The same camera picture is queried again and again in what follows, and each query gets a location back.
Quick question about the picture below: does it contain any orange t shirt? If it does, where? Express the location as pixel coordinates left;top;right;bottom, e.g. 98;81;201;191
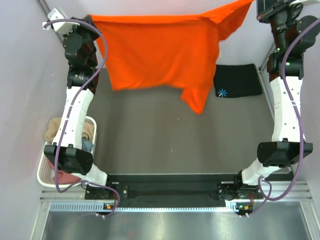
92;0;252;114

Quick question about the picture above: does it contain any slotted cable duct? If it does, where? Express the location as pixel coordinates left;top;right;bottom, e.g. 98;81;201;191
50;202;250;213

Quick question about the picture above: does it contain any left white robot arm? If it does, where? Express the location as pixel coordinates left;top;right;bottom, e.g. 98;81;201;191
42;16;114;199

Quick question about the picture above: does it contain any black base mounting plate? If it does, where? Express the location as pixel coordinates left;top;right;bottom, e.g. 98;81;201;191
84;174;264;207

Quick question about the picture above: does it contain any white laundry basket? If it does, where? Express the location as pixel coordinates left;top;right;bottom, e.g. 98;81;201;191
36;116;97;189

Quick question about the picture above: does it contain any folded black t shirt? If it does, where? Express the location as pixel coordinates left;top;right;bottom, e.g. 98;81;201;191
213;63;263;98

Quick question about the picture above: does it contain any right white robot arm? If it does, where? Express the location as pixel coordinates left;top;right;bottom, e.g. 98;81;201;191
233;0;320;198

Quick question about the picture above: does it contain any pink t shirt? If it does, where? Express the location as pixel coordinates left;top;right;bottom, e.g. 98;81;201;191
48;161;81;185

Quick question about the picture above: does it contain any blue grey garment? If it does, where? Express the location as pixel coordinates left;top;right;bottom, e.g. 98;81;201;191
81;137;95;153

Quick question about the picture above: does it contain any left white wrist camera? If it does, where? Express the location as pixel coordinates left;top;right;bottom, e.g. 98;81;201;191
42;8;80;35

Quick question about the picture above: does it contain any beige t shirt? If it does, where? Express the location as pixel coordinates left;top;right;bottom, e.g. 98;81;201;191
44;117;95;142

